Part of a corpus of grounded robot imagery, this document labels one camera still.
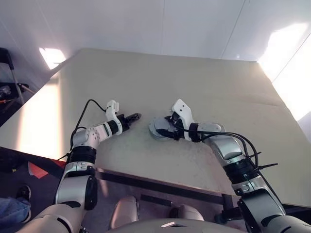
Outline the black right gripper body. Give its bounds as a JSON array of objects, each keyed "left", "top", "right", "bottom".
[{"left": 170, "top": 114, "right": 187, "bottom": 140}]

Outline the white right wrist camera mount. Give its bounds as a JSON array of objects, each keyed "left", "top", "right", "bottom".
[{"left": 171, "top": 99, "right": 195, "bottom": 142}]

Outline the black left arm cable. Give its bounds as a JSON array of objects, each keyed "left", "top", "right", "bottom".
[{"left": 57, "top": 99, "right": 109, "bottom": 161}]

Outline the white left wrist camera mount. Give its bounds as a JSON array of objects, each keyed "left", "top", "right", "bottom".
[{"left": 105, "top": 100, "right": 123, "bottom": 135}]

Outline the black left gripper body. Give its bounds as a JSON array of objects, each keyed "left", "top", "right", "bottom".
[{"left": 118, "top": 114, "right": 131, "bottom": 132}]

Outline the red paper sheet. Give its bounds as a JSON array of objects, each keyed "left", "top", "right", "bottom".
[{"left": 27, "top": 161, "right": 49, "bottom": 180}]

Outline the black shoe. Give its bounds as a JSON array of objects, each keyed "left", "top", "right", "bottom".
[{"left": 15, "top": 184, "right": 32, "bottom": 202}]

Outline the silver motor lid with circuit board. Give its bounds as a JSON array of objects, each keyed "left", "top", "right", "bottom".
[{"left": 148, "top": 117, "right": 176, "bottom": 134}]

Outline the blue jeans leg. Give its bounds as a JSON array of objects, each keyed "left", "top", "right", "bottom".
[{"left": 0, "top": 197, "right": 33, "bottom": 224}]

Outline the black table frame bar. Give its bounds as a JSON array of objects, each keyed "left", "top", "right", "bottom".
[{"left": 94, "top": 168, "right": 241, "bottom": 212}]

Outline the beige robot torso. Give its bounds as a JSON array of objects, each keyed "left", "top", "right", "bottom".
[{"left": 23, "top": 202, "right": 246, "bottom": 233}]

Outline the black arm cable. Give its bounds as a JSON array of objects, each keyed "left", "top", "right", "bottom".
[
  {"left": 57, "top": 99, "right": 109, "bottom": 161},
  {"left": 182, "top": 128, "right": 262, "bottom": 173}
]

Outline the black cable tie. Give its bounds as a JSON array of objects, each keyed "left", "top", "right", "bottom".
[{"left": 247, "top": 151, "right": 279, "bottom": 171}]

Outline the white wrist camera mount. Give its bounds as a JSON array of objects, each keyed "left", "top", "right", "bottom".
[
  {"left": 171, "top": 99, "right": 195, "bottom": 142},
  {"left": 105, "top": 100, "right": 123, "bottom": 135}
]

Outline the beige table mat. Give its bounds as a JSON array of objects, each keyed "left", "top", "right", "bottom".
[{"left": 57, "top": 48, "right": 311, "bottom": 207}]

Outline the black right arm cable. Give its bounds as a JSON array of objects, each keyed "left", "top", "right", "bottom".
[{"left": 182, "top": 128, "right": 262, "bottom": 173}]

